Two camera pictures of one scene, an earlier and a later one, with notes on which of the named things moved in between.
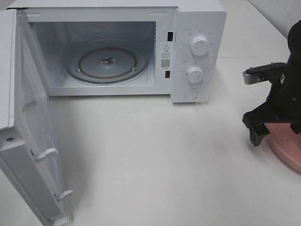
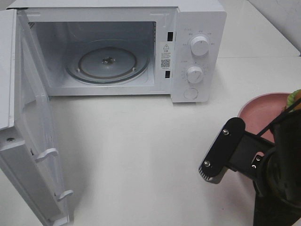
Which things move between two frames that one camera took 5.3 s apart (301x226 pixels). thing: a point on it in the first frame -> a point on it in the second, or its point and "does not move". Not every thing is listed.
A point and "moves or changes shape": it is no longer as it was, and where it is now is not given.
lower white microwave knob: x=194 y=74 does not move
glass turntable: x=107 y=61 does not move
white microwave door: x=27 y=150 does not move
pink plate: x=286 y=143 moves or changes shape
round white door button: x=191 y=93 does not move
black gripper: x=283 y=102 -> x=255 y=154
